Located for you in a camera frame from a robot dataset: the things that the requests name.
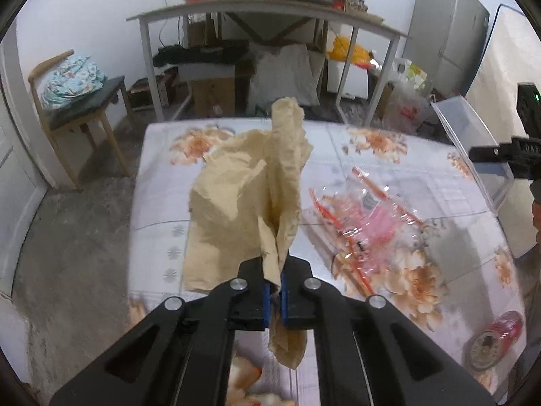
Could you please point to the grey desk with white legs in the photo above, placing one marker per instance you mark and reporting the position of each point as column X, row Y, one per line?
column 262, row 6

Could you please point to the white panel with blue edge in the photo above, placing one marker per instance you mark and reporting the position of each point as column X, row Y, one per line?
column 503, row 59

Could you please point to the flowered tablecloth table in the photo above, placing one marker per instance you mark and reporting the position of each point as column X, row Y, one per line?
column 169, row 211

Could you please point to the floral blanket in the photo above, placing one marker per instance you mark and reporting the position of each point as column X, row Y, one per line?
column 72, row 80

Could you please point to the person's right hand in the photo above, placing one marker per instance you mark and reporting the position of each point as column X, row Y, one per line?
column 537, row 220

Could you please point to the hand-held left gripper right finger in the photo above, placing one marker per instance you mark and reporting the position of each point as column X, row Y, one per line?
column 284, row 300

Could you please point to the black cloth bundle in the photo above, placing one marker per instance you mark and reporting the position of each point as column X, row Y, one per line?
column 198, row 55

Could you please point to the yellow plastic bag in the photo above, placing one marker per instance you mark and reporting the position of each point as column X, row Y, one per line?
column 351, row 50

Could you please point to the wooden chair with dark seat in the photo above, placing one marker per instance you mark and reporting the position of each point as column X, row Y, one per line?
column 80, row 114

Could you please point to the white cabinet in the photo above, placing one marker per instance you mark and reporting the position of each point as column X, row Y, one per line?
column 338, row 80

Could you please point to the red milk can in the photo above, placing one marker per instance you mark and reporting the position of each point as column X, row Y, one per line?
column 503, row 330

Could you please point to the clear plastic container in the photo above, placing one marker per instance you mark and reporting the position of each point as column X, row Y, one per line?
column 465, row 122

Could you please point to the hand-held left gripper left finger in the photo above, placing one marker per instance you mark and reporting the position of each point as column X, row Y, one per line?
column 266, row 304

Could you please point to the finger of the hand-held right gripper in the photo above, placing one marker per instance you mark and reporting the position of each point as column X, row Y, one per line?
column 520, row 154

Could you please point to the grey refrigerator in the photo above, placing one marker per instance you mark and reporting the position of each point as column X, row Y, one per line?
column 448, row 29

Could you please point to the brown cardboard box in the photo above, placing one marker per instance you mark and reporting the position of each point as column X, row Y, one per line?
column 213, row 97

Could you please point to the white door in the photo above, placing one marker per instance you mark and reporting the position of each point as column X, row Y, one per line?
column 17, row 169

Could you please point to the white woven sack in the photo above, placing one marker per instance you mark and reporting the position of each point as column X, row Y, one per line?
column 287, row 72

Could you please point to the white plastic bag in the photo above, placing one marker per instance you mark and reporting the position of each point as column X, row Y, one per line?
column 405, row 105

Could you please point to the clear wrapper with pink print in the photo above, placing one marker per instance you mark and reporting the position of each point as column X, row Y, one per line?
column 367, row 220

